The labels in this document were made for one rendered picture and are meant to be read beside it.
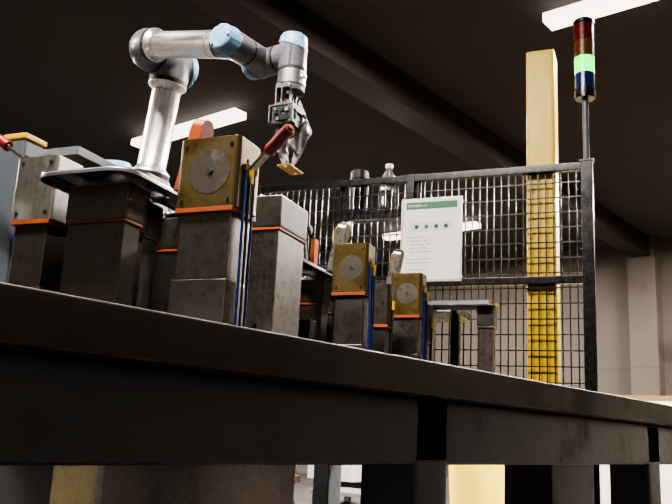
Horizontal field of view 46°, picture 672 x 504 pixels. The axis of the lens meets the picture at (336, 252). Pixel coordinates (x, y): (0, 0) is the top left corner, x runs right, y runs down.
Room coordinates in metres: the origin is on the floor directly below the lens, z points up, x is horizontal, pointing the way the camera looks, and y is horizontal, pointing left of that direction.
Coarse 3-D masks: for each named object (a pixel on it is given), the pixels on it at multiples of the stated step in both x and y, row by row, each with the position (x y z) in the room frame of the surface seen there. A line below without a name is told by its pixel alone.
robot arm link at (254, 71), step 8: (264, 48) 1.95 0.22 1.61; (256, 56) 1.92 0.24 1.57; (264, 56) 1.94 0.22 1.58; (248, 64) 1.94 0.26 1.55; (256, 64) 1.94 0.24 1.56; (264, 64) 1.96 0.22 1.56; (272, 64) 1.95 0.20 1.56; (248, 72) 2.00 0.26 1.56; (256, 72) 1.98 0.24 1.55; (264, 72) 1.98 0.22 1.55; (272, 72) 1.98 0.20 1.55
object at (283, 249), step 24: (264, 216) 1.39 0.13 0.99; (288, 216) 1.41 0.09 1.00; (264, 240) 1.39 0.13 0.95; (288, 240) 1.42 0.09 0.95; (264, 264) 1.39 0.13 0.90; (288, 264) 1.43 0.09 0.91; (264, 288) 1.39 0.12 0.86; (288, 288) 1.43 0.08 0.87; (264, 312) 1.39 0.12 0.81; (288, 312) 1.44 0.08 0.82
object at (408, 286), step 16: (400, 288) 2.11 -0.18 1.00; (416, 288) 2.10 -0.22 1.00; (400, 304) 2.11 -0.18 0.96; (416, 304) 2.10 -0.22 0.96; (400, 320) 2.12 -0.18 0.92; (416, 320) 2.10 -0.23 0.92; (400, 336) 2.12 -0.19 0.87; (416, 336) 2.10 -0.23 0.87; (400, 352) 2.12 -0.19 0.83; (416, 352) 2.10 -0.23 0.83
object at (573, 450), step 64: (0, 384) 0.56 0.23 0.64; (64, 384) 0.60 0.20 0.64; (128, 384) 0.64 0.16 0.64; (192, 384) 0.70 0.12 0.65; (256, 384) 0.76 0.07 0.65; (0, 448) 0.57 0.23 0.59; (64, 448) 0.60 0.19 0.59; (128, 448) 0.65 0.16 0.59; (192, 448) 0.70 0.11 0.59; (256, 448) 0.76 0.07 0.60; (320, 448) 0.83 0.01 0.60; (384, 448) 0.92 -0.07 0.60; (448, 448) 1.03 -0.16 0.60; (512, 448) 1.17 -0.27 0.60; (576, 448) 1.35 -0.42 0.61; (640, 448) 1.60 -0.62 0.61
